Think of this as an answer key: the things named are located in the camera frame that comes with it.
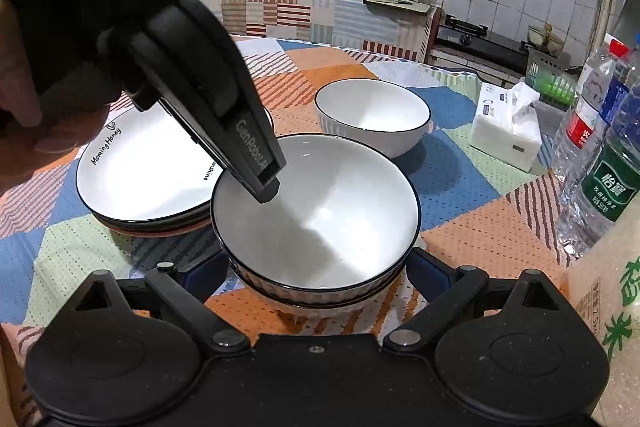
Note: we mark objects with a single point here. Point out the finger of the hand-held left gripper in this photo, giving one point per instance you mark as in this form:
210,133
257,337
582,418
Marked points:
245,142

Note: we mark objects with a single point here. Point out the red label water bottle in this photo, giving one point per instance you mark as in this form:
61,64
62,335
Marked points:
582,132

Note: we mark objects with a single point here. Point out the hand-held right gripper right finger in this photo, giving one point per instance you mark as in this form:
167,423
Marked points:
427,274

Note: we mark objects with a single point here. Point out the black gas stove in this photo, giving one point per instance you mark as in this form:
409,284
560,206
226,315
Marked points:
480,39

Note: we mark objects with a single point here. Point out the cutting board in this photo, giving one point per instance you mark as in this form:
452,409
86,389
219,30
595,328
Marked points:
397,6

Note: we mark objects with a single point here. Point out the white plate with black rim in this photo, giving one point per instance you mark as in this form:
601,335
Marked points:
150,167

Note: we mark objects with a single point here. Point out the white ribbed bowl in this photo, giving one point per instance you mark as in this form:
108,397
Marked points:
370,112
350,227
310,308

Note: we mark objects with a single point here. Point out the kitchen knife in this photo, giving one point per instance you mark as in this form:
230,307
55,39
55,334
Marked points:
400,0

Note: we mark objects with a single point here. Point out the steel pot with lid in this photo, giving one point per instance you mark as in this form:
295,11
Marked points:
545,39

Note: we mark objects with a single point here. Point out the patchwork tablecloth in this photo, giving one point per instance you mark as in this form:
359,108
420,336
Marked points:
475,227

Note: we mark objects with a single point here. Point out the clear rice bag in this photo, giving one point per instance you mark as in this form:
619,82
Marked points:
610,297

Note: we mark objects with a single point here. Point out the blue label water bottle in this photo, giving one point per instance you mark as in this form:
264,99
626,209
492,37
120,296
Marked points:
620,92

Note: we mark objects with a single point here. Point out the green plastic basket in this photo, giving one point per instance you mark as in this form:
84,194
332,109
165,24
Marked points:
550,82

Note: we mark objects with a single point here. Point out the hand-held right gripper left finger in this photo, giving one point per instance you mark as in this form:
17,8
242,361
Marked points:
197,284

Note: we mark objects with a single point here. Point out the green label water bottle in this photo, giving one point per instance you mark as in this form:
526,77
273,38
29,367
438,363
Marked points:
610,182

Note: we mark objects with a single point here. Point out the person's left hand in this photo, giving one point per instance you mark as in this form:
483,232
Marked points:
30,132

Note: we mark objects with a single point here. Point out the patchwork counter cloth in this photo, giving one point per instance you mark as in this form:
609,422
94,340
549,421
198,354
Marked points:
310,17

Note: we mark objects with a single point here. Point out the white tissue pack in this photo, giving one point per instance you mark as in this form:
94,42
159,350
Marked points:
500,137

